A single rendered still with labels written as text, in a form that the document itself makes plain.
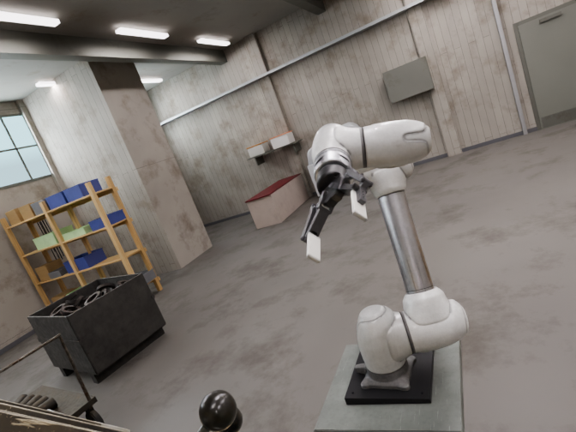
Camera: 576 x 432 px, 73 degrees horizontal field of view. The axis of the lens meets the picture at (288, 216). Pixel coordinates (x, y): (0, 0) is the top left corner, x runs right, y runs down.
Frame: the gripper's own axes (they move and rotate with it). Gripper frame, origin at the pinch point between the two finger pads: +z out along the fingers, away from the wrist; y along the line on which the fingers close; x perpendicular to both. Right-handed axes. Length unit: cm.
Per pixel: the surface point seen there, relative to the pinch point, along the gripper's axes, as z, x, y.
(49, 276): -404, -112, -671
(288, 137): -817, 176, -364
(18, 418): 26, -32, -56
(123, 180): -566, -91, -522
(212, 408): 38.7, -17.4, 1.2
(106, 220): -405, -70, -470
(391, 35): -868, 227, -52
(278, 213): -614, 216, -436
